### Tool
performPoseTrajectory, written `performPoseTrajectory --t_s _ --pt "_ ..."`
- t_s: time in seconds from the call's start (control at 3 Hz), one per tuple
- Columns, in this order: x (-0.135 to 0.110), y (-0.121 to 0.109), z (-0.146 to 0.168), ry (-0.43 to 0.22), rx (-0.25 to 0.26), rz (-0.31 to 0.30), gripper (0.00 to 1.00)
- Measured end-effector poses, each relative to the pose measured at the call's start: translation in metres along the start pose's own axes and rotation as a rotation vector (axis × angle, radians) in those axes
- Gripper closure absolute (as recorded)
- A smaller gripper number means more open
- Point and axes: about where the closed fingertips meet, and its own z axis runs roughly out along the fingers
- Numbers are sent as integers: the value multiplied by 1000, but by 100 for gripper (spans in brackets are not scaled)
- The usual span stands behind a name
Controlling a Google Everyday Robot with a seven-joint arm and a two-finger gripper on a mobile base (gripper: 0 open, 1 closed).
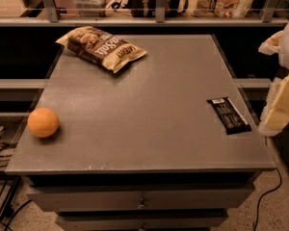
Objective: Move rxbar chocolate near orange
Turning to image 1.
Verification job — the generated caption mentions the brown chip bag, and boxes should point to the brown chip bag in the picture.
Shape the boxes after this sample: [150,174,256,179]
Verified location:
[56,26,146,73]

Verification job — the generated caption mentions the black rxbar chocolate bar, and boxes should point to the black rxbar chocolate bar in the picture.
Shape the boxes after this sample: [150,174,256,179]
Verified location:
[208,97,251,135]

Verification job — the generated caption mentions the grey drawer cabinet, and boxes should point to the grey drawer cabinet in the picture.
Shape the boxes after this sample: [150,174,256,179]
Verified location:
[7,35,275,231]

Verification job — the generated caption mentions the black floor cables left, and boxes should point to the black floor cables left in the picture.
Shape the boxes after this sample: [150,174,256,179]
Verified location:
[0,118,33,231]

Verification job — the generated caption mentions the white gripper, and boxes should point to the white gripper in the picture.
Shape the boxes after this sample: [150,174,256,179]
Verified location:
[258,22,289,131]

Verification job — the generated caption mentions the orange fruit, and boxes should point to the orange fruit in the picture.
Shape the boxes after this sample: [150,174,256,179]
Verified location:
[27,108,59,138]

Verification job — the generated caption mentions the black floor cable right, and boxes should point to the black floor cable right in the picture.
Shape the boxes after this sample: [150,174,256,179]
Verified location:
[251,167,283,231]

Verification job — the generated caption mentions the printed snack bag on shelf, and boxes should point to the printed snack bag on shelf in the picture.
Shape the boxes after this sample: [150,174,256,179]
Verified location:
[193,0,253,18]

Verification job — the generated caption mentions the grey metal shelf rail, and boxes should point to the grey metal shelf rail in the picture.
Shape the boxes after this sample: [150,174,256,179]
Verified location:
[0,0,289,27]

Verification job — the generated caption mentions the black bag on shelf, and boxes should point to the black bag on shelf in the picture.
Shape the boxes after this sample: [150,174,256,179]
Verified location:
[126,0,189,17]

